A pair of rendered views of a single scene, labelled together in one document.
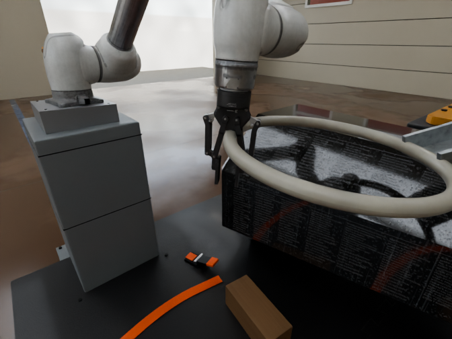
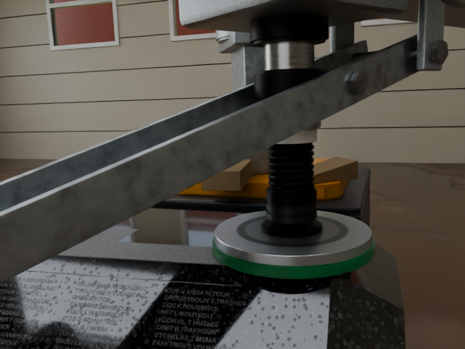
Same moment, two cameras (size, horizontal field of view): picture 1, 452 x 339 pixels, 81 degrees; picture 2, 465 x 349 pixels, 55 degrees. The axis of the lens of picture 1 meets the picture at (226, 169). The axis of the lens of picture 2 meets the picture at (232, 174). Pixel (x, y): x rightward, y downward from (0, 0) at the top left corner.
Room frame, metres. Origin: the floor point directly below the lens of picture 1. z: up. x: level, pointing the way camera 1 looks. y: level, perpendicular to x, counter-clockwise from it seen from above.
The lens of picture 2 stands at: (0.14, -0.50, 1.01)
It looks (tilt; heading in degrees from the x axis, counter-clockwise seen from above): 10 degrees down; 328
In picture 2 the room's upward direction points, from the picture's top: 2 degrees counter-clockwise
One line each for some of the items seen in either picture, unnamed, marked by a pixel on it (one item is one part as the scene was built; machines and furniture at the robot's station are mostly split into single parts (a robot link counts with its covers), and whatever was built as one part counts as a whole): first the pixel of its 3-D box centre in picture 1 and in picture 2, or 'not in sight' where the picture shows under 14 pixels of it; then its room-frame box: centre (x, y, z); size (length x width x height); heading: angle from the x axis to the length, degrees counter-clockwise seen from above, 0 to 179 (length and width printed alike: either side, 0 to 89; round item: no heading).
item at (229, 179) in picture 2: not in sight; (228, 174); (1.17, -1.13, 0.81); 0.20 x 0.10 x 0.05; 137
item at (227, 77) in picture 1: (235, 75); not in sight; (0.60, -0.02, 1.06); 0.09 x 0.09 x 0.06
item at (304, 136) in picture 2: not in sight; (290, 127); (0.61, -0.88, 0.97); 0.07 x 0.07 x 0.04
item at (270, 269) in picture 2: not in sight; (291, 235); (0.61, -0.88, 0.82); 0.22 x 0.22 x 0.04
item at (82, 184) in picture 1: (98, 195); not in sight; (1.17, 0.66, 0.40); 0.50 x 0.50 x 0.80; 40
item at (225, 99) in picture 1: (233, 109); not in sight; (0.60, -0.02, 0.98); 0.08 x 0.07 x 0.09; 80
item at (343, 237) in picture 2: not in sight; (291, 233); (0.61, -0.88, 0.82); 0.21 x 0.21 x 0.01
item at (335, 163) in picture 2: not in sight; (316, 170); (1.05, -1.34, 0.80); 0.20 x 0.10 x 0.05; 79
